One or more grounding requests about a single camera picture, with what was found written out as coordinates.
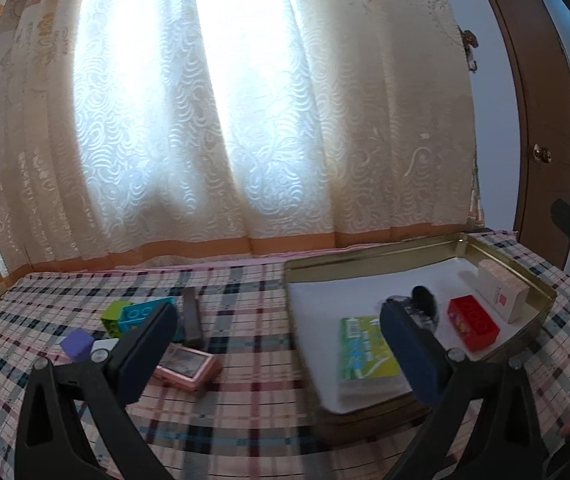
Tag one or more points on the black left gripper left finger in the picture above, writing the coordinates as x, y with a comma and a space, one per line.
51, 442

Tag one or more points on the cream lace curtain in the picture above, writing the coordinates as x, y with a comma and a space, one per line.
135, 132

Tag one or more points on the pink framed pocket mirror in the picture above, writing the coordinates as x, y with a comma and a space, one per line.
187, 369

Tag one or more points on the lime green toy brick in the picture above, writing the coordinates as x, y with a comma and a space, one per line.
111, 315

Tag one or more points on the white cardboard box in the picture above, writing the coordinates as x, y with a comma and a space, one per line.
503, 290

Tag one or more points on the dark brown rectangular bar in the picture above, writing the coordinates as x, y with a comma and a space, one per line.
193, 334

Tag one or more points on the purple cube block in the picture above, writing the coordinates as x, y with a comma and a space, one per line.
77, 345

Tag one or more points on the red small box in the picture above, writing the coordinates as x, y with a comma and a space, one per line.
472, 323

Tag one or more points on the blue toy brick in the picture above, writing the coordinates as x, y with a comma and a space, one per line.
133, 315

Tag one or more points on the plaid tablecloth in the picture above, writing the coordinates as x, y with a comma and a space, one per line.
252, 422

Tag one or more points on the brown wooden door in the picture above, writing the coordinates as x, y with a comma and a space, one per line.
541, 75

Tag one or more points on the green tissue packet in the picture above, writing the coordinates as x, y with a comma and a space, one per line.
366, 362

